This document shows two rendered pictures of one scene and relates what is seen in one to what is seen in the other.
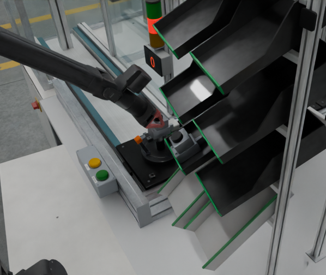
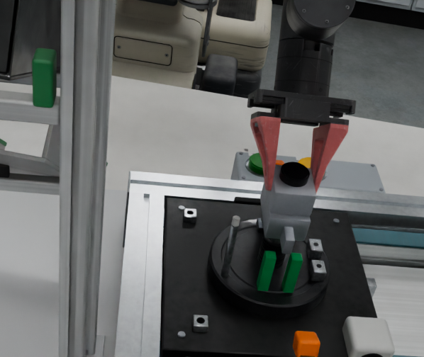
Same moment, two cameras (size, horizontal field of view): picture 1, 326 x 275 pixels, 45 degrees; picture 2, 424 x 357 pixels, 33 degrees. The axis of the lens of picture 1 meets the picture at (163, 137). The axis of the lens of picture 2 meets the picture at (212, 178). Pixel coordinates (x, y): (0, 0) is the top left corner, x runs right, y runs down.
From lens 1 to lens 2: 130 cm
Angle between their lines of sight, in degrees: 77
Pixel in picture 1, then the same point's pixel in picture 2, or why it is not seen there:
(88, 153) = (355, 175)
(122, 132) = not seen: outside the picture
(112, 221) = not seen: hidden behind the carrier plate
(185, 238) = (37, 272)
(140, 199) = (146, 185)
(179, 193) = not seen: hidden behind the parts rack
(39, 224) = (245, 129)
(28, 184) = (359, 144)
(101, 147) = (364, 199)
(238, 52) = not seen: outside the picture
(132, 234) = (120, 210)
